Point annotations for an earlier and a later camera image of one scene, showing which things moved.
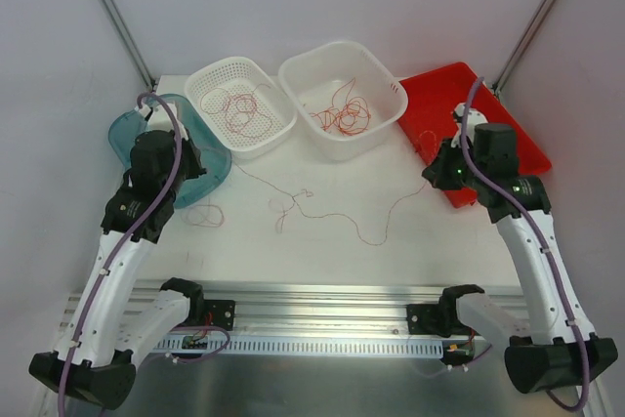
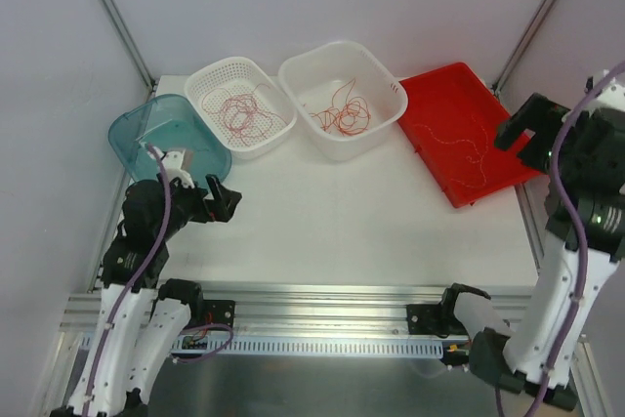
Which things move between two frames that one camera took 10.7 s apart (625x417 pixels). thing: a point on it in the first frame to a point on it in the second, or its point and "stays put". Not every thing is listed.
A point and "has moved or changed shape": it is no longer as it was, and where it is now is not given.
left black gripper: [193, 158] to [204, 201]
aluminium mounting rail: [315, 308] stays put
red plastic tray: [432, 99] stays put
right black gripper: [437, 171] to [545, 142]
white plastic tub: [340, 95] stays put
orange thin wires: [306, 193] has moved or changed shape
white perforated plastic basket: [237, 98] stays put
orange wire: [347, 117] stays put
